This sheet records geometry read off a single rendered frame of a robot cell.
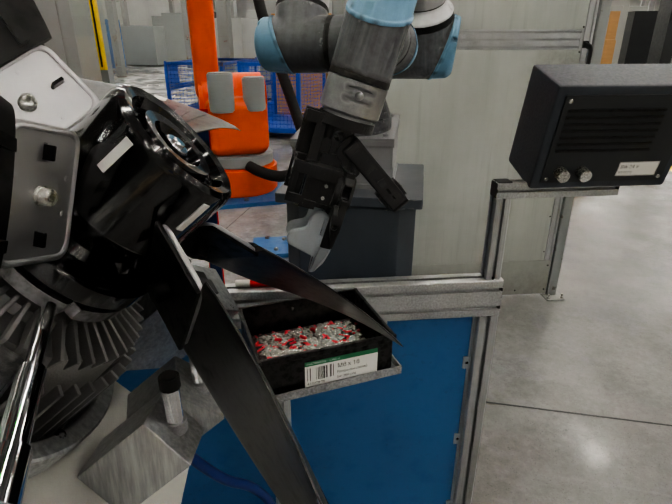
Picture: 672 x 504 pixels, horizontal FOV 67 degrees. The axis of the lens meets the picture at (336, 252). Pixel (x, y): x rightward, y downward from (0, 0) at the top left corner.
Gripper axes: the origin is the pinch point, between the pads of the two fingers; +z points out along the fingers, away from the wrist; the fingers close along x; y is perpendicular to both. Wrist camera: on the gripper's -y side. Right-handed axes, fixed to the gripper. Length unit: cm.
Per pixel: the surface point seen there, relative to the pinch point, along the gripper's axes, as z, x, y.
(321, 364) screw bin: 15.2, 0.8, -4.9
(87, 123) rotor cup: -16.6, 24.6, 24.0
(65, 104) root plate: -16.4, 19.9, 27.2
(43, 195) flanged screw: -13.0, 31.2, 24.0
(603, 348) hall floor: 56, -117, -159
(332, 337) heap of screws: 16.3, -9.3, -8.0
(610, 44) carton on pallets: -154, -660, -428
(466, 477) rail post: 54, -24, -55
